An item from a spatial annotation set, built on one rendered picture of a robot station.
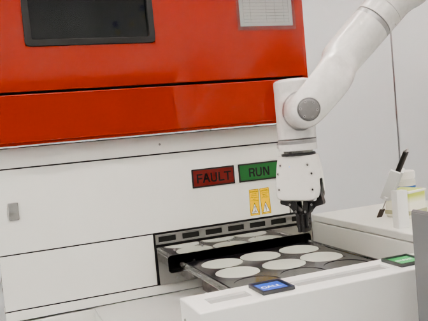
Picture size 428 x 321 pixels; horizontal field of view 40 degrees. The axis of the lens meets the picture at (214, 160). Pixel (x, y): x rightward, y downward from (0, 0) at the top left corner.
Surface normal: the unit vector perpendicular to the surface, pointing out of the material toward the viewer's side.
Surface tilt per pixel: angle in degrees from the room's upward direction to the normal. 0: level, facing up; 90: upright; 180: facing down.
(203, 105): 90
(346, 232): 90
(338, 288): 90
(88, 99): 90
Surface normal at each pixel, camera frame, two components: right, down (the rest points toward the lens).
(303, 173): -0.53, 0.07
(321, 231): -0.93, 0.10
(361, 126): 0.36, 0.02
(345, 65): 0.58, -0.52
